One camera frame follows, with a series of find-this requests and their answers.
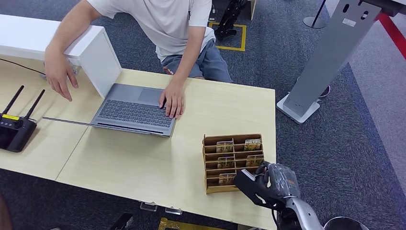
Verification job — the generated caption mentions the person's left hand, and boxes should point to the person's left hand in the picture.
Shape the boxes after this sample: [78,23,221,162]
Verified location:
[158,82,185,120]

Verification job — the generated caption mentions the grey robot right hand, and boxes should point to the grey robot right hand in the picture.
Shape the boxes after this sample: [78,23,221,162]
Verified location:
[255,161,301,200]

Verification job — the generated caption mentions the person's right hand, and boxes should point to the person's right hand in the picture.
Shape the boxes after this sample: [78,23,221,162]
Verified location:
[44,52,79,102]

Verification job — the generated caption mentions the gold hotel key card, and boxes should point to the gold hotel key card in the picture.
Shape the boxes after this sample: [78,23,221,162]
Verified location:
[244,139,263,152]
[218,173,237,186]
[217,157,236,169]
[246,155,264,167]
[216,141,234,153]

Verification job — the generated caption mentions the wooden card holder rack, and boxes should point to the wooden card holder rack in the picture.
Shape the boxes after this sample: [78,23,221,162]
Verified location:
[202,133,264,195]

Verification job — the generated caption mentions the person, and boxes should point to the person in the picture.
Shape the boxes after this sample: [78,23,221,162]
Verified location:
[44,0,234,120]

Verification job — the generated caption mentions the white desk partition box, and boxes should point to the white desk partition box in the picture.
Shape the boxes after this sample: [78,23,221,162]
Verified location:
[0,14,123,99]

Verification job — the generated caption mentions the grey open laptop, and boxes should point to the grey open laptop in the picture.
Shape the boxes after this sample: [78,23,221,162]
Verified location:
[42,83,177,138]

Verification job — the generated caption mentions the black remote controller with antennas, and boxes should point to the black remote controller with antennas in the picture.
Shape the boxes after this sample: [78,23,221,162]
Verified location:
[0,85,46,153]

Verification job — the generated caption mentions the round grey robot shell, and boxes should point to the round grey robot shell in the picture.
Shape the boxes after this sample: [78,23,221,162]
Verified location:
[323,217,370,230]

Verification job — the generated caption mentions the black robot legs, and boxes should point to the black robot legs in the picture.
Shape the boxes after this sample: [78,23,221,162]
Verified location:
[214,0,248,41]

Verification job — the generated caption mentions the yellow printed floor panel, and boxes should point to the yellow printed floor panel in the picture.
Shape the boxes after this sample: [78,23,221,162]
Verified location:
[158,218,229,230]

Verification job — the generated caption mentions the white cabinet corner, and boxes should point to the white cabinet corner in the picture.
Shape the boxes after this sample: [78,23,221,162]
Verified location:
[247,0,258,21]

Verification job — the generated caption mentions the black device under desk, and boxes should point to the black device under desk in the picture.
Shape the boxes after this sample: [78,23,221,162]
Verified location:
[109,213,134,230]

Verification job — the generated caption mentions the grey kiosk stand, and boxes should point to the grey kiosk stand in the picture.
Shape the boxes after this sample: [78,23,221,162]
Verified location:
[276,0,383,125]

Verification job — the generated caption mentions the black stanchion pole with base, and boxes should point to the black stanchion pole with base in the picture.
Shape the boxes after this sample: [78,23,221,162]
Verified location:
[303,0,328,30]

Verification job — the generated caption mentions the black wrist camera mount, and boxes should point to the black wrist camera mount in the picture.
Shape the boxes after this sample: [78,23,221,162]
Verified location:
[233,169,286,211]

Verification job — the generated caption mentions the thin black cable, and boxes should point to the thin black cable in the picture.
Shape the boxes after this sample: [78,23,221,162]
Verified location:
[0,58,47,77]

